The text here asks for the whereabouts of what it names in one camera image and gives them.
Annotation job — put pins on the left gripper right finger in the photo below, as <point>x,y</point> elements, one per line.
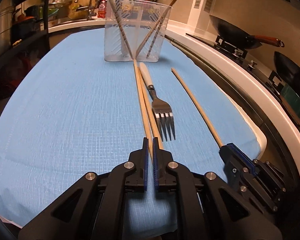
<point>171,176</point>

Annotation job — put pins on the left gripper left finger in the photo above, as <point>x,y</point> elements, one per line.
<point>111,190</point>

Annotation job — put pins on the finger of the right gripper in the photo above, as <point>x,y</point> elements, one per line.
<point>241,155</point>
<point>232,165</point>

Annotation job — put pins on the white handled metal fork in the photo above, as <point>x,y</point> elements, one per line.
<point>161,109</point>

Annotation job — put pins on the white striped ceramic spoon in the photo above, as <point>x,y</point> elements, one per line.
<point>124,50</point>

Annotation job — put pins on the green bowl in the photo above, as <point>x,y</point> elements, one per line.
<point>291,101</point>

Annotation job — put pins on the black gas stove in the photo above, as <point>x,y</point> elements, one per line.
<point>272,82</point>

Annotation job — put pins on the blue table cloth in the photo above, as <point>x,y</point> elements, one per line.
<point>75,113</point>

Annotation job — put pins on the clear plastic utensil holder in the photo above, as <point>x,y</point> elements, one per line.
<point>138,18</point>

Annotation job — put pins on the black shelving rack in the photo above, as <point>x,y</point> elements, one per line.
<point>17,30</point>

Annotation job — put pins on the pink dish soap bottle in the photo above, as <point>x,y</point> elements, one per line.
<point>101,13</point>

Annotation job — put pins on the orange lidded pot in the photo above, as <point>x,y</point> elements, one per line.
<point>25,22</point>

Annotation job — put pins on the stainless steel stock pot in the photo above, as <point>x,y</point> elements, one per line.
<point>6,10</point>

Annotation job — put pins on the black wok red handle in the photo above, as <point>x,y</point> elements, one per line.
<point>240,38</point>

